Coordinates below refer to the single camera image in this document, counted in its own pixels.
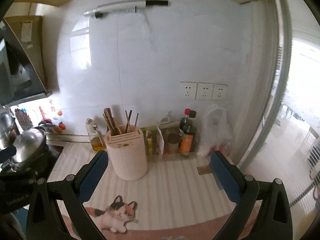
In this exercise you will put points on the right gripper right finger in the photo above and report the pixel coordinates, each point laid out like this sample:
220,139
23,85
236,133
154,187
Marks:
243,192

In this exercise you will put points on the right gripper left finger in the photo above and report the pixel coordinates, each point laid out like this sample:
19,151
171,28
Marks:
78,188

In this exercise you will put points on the brown card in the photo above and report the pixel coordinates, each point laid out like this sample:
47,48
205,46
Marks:
202,170

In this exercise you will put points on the steel stock pot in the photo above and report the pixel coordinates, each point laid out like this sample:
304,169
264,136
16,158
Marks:
8,130

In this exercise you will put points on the glass oil dispenser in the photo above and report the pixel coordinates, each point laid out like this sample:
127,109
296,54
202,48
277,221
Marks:
95,135

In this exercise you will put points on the clear plastic bag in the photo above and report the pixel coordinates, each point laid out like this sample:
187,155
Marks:
215,132

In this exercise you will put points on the striped cat table mat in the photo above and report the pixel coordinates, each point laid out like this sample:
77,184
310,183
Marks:
173,200

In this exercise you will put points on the cream utensil holder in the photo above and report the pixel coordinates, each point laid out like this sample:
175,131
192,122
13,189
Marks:
127,154

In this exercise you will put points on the white printed packet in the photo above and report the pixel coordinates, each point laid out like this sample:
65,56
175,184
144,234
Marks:
159,142

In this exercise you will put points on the red cap sauce bottle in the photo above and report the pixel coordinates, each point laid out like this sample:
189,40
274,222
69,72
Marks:
184,120

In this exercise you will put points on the black range hood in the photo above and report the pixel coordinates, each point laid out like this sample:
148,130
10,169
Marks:
23,77

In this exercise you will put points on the triple wall socket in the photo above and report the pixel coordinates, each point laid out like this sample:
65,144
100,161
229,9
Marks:
203,91

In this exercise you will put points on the wall knife rail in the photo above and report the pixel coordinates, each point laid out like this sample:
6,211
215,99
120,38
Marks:
122,6

